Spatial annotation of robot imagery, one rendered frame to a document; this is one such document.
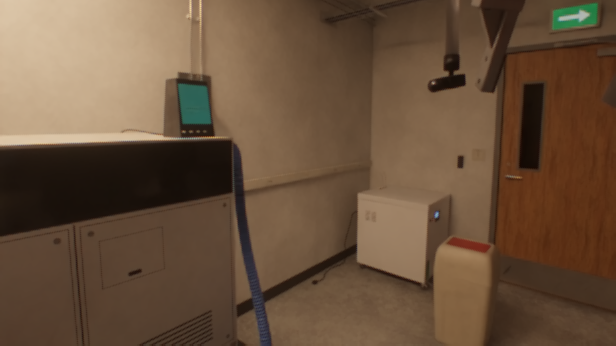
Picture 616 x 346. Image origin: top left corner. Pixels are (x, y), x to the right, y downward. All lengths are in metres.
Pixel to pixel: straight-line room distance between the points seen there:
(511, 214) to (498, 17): 3.16
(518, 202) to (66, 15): 3.55
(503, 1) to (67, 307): 0.89
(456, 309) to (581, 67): 2.16
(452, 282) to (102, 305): 1.99
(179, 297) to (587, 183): 3.11
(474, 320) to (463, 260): 0.38
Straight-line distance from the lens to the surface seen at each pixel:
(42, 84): 1.94
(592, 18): 3.40
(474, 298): 2.38
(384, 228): 3.16
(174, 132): 0.95
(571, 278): 3.60
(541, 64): 3.41
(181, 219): 0.90
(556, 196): 3.42
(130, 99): 2.03
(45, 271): 0.83
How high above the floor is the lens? 1.48
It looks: 5 degrees down
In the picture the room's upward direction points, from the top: straight up
